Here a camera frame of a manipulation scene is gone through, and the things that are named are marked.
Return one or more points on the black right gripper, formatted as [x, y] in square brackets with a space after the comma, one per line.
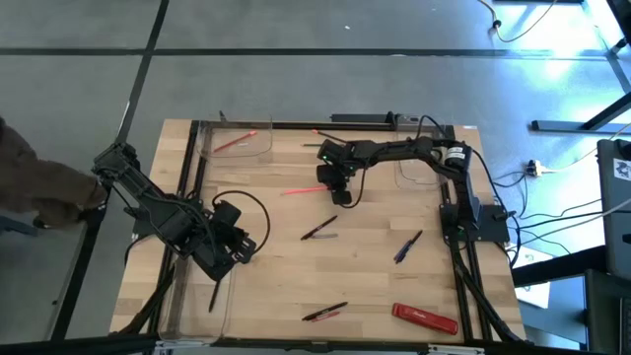
[335, 163]

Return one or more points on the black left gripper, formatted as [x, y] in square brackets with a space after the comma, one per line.
[217, 241]

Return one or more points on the pink pencil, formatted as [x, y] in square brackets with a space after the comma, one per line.
[303, 191]

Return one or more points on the plain black pen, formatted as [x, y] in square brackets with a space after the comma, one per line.
[213, 301]

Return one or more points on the black marker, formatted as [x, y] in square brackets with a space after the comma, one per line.
[319, 228]

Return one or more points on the black pen with white print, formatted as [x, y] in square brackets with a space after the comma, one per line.
[325, 311]

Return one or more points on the blue pen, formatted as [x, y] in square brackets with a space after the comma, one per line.
[401, 252]

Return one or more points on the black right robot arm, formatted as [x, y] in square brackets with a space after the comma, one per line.
[394, 148]

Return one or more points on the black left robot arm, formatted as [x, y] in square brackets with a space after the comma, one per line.
[158, 212]

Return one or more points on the green pencil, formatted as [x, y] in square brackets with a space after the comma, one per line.
[311, 145]

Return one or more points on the clear plastic bin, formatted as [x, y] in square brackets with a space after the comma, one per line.
[409, 172]
[256, 145]
[192, 315]

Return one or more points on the grey pen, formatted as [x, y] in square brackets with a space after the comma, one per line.
[324, 236]

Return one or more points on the red pencil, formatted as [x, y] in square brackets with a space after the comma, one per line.
[235, 141]

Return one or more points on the thin black pen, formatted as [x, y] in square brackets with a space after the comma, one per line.
[415, 237]

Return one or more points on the black front crossbar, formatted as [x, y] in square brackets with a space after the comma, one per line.
[74, 345]

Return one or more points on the red stapler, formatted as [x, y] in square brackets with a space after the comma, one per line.
[424, 319]

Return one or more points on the white power strip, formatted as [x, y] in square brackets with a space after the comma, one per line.
[533, 168]

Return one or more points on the person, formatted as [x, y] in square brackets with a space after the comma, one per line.
[39, 182]

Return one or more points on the white paper sheet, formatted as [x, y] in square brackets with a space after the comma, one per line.
[535, 291]

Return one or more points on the grey equipment case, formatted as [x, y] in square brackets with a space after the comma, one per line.
[616, 222]

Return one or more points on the black side desk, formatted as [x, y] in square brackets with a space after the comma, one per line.
[606, 315]

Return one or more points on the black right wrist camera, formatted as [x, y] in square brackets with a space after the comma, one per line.
[341, 197]

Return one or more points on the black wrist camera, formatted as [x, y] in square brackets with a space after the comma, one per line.
[341, 197]
[227, 213]

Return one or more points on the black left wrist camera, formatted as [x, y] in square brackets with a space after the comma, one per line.
[227, 213]

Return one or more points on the black bar bracket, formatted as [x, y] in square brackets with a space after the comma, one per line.
[360, 118]

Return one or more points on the black aluminium table frame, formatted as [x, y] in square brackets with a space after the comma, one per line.
[296, 125]

